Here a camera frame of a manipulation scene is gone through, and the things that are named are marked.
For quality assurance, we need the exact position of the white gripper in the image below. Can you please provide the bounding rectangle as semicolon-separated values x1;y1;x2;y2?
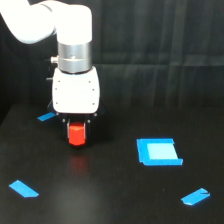
51;67;106;146

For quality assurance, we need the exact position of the red hexagonal block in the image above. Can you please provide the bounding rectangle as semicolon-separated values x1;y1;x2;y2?
69;122;86;146

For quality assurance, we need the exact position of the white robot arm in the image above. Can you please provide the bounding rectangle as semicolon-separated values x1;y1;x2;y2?
0;0;102;146

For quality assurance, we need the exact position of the blue tape strip top left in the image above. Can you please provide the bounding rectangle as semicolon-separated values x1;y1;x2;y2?
37;112;55;122

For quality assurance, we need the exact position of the blue tape strip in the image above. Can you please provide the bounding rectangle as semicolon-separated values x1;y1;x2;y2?
9;180;38;198
181;188;210;206
37;112;55;122

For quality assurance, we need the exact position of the blue tape strip bottom left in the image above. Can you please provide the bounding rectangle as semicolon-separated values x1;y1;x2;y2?
9;180;38;198

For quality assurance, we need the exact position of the black backdrop curtain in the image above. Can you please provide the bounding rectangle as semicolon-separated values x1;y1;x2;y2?
0;0;224;125

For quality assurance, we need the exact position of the blue tape strip bottom right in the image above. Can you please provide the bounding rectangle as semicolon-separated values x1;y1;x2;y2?
181;188;210;206

